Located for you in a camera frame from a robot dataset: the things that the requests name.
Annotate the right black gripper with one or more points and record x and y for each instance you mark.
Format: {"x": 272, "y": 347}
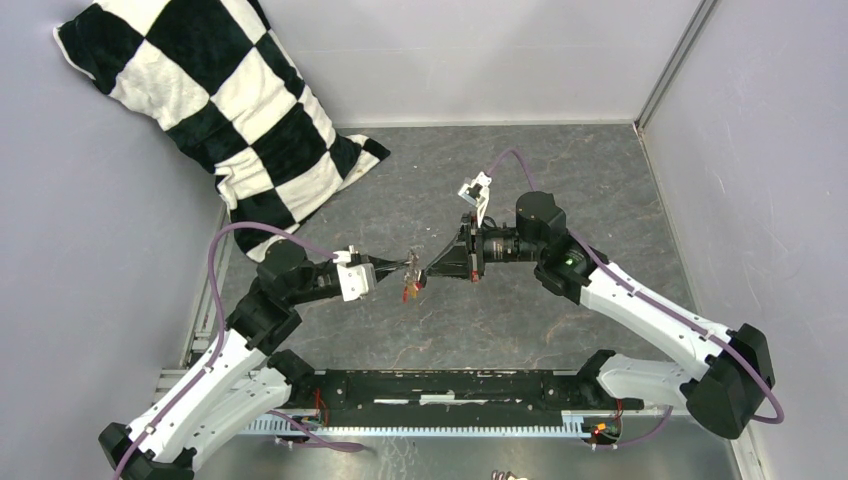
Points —
{"x": 455, "y": 261}

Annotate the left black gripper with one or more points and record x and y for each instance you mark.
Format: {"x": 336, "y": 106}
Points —
{"x": 379, "y": 264}

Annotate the large metal keyring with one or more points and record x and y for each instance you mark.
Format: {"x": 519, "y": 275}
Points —
{"x": 414, "y": 276}

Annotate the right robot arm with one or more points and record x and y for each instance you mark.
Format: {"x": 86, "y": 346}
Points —
{"x": 722, "y": 376}

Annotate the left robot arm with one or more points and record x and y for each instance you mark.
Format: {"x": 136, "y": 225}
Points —
{"x": 243, "y": 374}

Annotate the black white checkered cloth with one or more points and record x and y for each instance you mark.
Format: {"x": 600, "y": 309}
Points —
{"x": 217, "y": 80}

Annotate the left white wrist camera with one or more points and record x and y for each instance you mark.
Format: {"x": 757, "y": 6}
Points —
{"x": 356, "y": 278}

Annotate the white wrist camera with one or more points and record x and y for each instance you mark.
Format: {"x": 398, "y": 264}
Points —
{"x": 356, "y": 278}
{"x": 476, "y": 192}

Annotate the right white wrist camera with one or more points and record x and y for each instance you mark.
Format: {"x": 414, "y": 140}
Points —
{"x": 476, "y": 192}

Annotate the aluminium frame rail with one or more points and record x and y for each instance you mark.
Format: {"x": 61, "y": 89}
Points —
{"x": 597, "y": 431}

